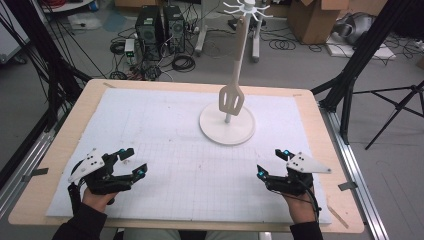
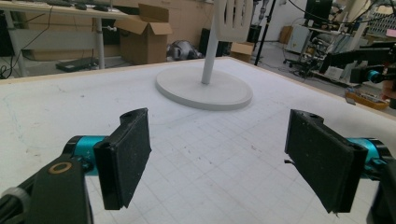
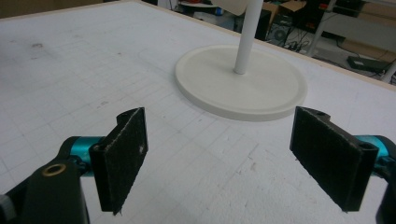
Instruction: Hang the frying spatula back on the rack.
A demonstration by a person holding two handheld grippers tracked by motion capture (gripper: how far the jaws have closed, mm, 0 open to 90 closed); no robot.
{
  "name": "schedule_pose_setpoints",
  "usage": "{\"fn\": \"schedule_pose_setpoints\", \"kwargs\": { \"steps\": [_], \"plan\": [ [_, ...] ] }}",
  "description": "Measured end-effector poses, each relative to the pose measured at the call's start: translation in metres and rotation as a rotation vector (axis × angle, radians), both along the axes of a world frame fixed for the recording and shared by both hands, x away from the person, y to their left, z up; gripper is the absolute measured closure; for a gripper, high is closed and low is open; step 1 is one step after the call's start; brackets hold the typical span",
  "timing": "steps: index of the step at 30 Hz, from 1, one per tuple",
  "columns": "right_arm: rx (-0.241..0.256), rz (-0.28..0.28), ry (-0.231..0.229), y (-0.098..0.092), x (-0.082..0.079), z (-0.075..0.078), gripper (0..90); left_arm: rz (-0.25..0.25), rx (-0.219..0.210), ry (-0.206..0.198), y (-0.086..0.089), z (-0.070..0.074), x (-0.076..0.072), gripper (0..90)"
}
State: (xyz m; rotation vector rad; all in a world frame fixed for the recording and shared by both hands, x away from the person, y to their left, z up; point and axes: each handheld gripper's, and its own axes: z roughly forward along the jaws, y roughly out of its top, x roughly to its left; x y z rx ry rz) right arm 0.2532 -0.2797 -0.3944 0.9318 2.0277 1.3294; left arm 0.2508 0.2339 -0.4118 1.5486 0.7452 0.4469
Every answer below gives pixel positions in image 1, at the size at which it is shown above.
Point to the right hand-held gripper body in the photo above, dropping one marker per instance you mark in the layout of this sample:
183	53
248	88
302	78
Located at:
290	183

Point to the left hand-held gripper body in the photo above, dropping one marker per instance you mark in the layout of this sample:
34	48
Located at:
103	183

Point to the white hook rack stand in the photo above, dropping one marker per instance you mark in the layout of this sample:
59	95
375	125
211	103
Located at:
240	131

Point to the beige slotted spatula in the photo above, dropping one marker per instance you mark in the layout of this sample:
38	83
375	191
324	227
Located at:
231	100

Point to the person's left hand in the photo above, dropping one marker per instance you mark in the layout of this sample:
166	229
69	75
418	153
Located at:
98	201

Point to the person's right hand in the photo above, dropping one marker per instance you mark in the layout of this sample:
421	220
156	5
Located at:
300	210

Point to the white grid mat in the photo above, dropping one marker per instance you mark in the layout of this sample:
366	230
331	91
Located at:
183	140

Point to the grey metal clamp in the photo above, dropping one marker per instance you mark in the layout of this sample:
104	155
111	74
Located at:
347	186
36	173

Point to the small white device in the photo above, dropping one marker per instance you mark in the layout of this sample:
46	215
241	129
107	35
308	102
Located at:
129	48

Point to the white stand leg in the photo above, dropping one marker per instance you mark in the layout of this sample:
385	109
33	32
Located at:
255	43

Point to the black tripod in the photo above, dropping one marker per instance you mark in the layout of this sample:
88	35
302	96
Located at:
396	106

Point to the black computer tower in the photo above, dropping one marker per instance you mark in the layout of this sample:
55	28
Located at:
174	28
148	33

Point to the white foam board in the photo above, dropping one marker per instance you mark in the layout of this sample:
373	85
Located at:
363	51

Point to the brown cardboard box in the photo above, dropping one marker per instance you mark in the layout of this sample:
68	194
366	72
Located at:
311	21

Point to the black power strip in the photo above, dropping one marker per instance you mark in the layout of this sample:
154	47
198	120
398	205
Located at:
232	24

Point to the silver grey appliance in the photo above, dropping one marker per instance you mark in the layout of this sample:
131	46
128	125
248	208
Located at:
355	28

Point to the white round table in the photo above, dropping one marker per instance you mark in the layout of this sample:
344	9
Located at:
66	6

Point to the white cabinet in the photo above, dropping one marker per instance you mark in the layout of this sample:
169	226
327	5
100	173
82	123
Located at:
10	36

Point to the aluminium rail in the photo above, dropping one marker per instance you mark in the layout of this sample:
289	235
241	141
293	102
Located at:
353	173
23	173

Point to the black frame stand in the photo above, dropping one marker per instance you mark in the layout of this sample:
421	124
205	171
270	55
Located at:
353	66
56	76

